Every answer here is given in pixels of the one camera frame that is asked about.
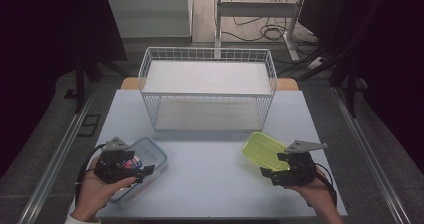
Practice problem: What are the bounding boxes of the white power strip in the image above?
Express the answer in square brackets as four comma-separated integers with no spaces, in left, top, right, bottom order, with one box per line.
[305,55,324,71]

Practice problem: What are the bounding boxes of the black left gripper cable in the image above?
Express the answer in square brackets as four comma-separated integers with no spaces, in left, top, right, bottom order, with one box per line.
[74,143,107,208]

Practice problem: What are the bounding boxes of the white metal desk frame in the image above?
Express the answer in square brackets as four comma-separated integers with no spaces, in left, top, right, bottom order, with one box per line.
[214,0,308,63]

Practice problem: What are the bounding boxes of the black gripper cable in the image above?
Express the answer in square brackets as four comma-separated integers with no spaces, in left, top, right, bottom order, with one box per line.
[74,143,107,208]
[314,162,338,208]

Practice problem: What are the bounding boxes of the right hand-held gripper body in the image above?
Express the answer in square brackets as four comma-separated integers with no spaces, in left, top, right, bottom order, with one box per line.
[276,139,329,187]

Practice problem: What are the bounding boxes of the aluminium rail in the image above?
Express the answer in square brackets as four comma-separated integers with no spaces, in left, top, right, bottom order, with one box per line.
[17,83,98,224]
[331,86,413,224]

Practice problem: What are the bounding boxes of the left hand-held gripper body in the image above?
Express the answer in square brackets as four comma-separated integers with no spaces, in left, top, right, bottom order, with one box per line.
[93,136,148,185]

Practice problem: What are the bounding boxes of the wooden table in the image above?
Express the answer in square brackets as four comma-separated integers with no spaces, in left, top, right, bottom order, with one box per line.
[120,76,300,92]

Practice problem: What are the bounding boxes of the black floor bracket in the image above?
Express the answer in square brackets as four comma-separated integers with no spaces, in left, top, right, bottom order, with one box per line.
[76,113,102,139]

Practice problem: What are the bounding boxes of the black stand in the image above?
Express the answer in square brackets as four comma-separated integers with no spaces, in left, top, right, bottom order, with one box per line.
[62,58,131,116]
[327,0,369,119]

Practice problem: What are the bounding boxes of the person's right hand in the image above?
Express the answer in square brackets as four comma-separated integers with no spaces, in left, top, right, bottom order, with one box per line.
[285,166,338,216]

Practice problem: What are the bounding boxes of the black floor cables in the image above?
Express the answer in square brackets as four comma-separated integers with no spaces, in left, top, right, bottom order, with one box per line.
[221,0,322,57]

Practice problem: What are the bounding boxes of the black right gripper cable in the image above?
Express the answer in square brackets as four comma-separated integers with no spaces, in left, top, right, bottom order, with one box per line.
[314,162,338,208]

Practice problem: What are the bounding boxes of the person's left hand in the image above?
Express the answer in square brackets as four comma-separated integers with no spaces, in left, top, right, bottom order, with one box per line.
[71,156,138,223]

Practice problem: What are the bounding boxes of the white cabinet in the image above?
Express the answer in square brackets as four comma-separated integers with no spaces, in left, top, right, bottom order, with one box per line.
[104,0,194,40]

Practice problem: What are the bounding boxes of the green plastic container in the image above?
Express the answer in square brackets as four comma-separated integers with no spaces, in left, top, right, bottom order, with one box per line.
[241,131,292,172]

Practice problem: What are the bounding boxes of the white wire shelf rack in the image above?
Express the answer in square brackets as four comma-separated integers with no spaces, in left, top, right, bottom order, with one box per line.
[137,46,278,133]

